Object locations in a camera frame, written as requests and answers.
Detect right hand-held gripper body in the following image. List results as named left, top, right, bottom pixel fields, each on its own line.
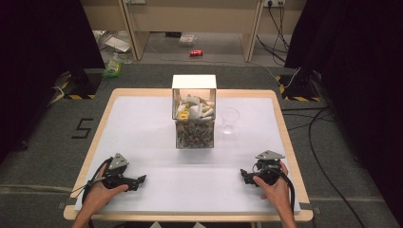
left=249, top=149, right=286, bottom=187

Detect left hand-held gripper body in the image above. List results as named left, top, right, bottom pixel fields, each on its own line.
left=102, top=152, right=141, bottom=192

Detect person's right hand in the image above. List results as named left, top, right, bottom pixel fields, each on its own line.
left=252, top=161, right=292, bottom=212

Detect person's left hand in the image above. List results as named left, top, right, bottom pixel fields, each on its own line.
left=84, top=162, right=130, bottom=213

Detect white table mat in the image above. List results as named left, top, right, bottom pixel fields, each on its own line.
left=74, top=95, right=302, bottom=215

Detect clear plastic cup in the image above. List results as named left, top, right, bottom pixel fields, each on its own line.
left=221, top=106, right=240, bottom=136

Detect light wooden table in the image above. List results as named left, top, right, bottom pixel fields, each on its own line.
left=63, top=87, right=315, bottom=222

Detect pile of brown packets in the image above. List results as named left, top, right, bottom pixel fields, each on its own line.
left=176, top=119, right=215, bottom=149

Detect clear box with white lid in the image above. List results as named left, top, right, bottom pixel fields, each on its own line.
left=171, top=74, right=218, bottom=150

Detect pile of white tea bags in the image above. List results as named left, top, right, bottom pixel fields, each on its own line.
left=174, top=93, right=216, bottom=122

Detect striped black stand base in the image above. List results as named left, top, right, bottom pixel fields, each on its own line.
left=47, top=69, right=103, bottom=107
left=275, top=73, right=322, bottom=103

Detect green packet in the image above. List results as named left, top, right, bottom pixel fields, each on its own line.
left=101, top=59, right=124, bottom=79

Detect black curtain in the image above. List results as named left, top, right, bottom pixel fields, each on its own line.
left=284, top=0, right=403, bottom=226
left=0, top=0, right=106, bottom=165

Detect heap of white packaging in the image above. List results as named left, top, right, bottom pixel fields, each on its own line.
left=92, top=29, right=136, bottom=65

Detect clear plastic bag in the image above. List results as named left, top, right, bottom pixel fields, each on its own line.
left=178, top=33, right=198, bottom=48

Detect light wooden desk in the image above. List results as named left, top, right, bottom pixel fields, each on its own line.
left=79, top=0, right=308, bottom=64

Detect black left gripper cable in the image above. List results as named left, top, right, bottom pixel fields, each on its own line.
left=69, top=156, right=114, bottom=207

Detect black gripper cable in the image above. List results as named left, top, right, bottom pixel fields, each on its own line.
left=69, top=156, right=114, bottom=207
left=252, top=161, right=297, bottom=214

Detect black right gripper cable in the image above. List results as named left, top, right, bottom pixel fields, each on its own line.
left=252, top=161, right=297, bottom=214

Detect black floor cables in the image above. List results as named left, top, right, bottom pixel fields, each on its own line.
left=280, top=105, right=370, bottom=228

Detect white floor cable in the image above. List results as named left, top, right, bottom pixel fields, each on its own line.
left=147, top=42, right=301, bottom=89

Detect black cables from socket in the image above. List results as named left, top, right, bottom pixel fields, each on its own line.
left=256, top=2, right=291, bottom=64

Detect white wall socket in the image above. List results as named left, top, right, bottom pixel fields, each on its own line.
left=263, top=0, right=286, bottom=9

